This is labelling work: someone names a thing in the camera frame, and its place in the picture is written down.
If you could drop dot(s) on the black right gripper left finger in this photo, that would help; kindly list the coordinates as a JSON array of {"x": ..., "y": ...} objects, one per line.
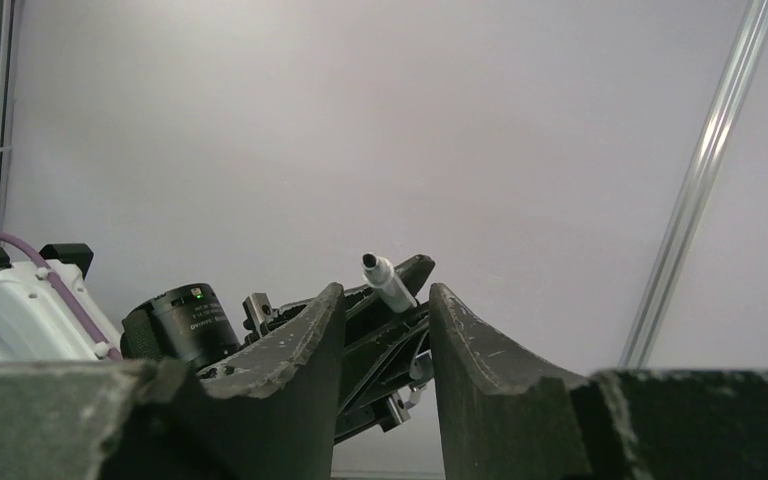
[{"x": 148, "y": 420}]

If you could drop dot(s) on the aluminium frame rail right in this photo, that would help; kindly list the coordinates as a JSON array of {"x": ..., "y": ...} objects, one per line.
[{"x": 733, "y": 86}]

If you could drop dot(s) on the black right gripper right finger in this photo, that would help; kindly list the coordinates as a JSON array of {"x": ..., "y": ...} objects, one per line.
[{"x": 507, "y": 413}]

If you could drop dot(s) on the white marker pen black tip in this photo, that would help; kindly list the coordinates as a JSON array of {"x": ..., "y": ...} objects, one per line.
[{"x": 381, "y": 276}]

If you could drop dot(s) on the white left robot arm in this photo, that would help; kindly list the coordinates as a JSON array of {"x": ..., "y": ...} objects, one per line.
[{"x": 47, "y": 313}]

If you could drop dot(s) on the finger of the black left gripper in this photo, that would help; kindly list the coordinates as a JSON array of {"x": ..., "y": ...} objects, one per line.
[{"x": 414, "y": 272}]

